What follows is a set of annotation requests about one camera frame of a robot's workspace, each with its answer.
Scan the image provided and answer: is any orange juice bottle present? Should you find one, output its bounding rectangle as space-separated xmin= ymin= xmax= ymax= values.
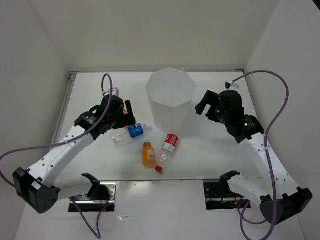
xmin=142 ymin=142 xmax=156 ymax=169

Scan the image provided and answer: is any red label water bottle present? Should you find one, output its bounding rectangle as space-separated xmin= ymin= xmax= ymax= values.
xmin=155 ymin=133 xmax=179 ymax=174

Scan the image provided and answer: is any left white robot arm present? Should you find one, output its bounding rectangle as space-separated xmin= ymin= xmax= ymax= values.
xmin=12 ymin=94 xmax=136 ymax=214

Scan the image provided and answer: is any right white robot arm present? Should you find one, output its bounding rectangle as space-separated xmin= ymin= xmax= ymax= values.
xmin=195 ymin=90 xmax=313 ymax=225

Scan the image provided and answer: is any translucent white bin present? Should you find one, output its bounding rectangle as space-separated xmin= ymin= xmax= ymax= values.
xmin=146 ymin=68 xmax=196 ymax=133

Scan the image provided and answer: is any blue label clear bottle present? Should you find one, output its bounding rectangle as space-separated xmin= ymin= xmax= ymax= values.
xmin=111 ymin=123 xmax=152 ymax=147

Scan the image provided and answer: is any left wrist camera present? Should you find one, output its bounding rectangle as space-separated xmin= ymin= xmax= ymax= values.
xmin=105 ymin=87 xmax=120 ymax=97

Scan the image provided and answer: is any aluminium table edge rail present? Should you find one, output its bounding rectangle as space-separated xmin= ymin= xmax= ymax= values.
xmin=51 ymin=71 xmax=78 ymax=144

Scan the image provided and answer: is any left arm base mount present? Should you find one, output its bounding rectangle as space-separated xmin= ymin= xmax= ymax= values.
xmin=73 ymin=181 xmax=117 ymax=213

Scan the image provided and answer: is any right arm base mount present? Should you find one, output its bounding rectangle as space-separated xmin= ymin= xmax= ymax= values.
xmin=203 ymin=179 xmax=248 ymax=211

